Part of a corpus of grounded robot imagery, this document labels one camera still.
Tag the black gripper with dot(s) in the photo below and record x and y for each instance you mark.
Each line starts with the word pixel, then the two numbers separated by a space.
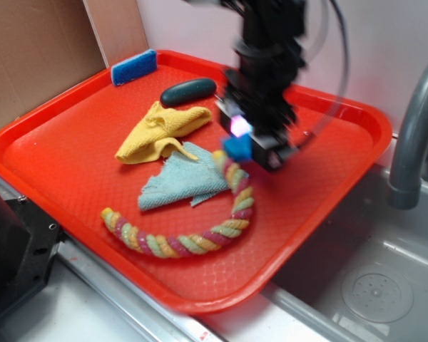
pixel 259 102

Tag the blue rectangular block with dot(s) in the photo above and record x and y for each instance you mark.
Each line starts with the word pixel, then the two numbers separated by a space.
pixel 238 148

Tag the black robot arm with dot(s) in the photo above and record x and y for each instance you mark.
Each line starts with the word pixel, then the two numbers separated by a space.
pixel 269 60

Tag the dark green oval soap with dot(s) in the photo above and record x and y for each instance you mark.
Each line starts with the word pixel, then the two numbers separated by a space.
pixel 188 91

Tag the yellow cloth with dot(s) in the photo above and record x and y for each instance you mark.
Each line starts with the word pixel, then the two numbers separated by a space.
pixel 156 135

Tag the light blue cloth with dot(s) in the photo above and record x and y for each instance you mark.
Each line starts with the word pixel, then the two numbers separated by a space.
pixel 182 178

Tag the blue scrubbing sponge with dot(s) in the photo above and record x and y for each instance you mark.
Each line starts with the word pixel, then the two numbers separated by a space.
pixel 134 67

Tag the red plastic tray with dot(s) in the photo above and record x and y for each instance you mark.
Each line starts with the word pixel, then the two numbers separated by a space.
pixel 62 156

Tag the grey sink faucet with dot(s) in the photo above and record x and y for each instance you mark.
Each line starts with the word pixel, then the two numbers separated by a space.
pixel 410 160

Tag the grey plastic sink basin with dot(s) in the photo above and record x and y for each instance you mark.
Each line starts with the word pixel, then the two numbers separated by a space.
pixel 363 230

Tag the brown cardboard panel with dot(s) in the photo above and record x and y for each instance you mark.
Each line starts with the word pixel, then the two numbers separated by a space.
pixel 47 47

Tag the sink drain cover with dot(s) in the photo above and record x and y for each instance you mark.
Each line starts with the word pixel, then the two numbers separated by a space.
pixel 377 294

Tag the multicolour twisted rope toy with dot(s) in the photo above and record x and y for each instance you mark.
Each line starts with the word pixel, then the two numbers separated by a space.
pixel 202 243

